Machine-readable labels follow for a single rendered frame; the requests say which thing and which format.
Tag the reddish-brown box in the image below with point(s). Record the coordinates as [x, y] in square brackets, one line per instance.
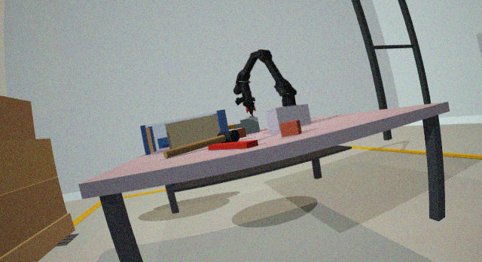
[242, 132]
[290, 128]

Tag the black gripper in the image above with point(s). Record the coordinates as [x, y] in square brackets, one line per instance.
[248, 100]

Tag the wooden-handled mallet with black head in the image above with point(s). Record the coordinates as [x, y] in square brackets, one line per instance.
[223, 137]

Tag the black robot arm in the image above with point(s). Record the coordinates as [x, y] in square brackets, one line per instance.
[283, 87]

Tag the red flat bar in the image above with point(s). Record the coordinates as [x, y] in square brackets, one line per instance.
[233, 145]

